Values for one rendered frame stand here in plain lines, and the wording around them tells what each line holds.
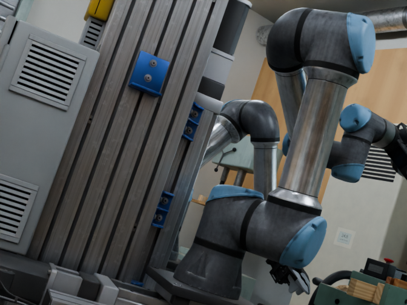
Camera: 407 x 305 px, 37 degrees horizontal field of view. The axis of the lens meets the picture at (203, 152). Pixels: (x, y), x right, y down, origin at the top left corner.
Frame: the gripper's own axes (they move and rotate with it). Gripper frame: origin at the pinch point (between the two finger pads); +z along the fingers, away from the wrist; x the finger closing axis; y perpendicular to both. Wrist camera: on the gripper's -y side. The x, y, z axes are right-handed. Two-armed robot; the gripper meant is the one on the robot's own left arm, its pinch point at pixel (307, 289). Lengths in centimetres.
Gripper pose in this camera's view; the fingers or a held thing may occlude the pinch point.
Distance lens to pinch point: 201.6
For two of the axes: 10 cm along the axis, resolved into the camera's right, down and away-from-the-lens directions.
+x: -7.5, -3.2, -5.7
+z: 3.3, 5.6, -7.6
